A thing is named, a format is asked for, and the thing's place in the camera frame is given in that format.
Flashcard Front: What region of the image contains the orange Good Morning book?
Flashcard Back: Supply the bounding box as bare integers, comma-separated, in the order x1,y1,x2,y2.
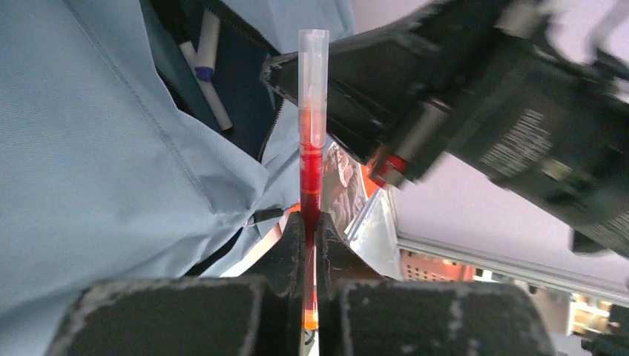
300,143,369,231

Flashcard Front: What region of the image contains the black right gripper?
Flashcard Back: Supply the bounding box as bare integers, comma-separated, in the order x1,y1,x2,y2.
260,0,629,259

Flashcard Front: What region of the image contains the blue student backpack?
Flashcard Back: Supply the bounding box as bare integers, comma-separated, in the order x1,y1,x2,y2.
1,1,355,355

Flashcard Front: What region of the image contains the purple capped white marker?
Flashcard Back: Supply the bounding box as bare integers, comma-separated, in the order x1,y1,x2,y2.
179,10,233,131

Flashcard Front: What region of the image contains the right aluminium frame post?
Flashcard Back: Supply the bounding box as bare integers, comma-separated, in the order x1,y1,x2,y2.
346,191,628,307

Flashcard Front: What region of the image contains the red pen clear cap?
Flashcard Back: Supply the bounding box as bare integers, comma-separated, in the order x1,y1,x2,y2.
297,29,329,331

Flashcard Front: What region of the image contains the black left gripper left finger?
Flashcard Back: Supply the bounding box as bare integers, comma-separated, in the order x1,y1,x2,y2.
47,212,306,355

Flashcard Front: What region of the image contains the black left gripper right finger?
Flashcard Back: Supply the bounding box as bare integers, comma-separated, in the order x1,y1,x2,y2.
315,213,556,355

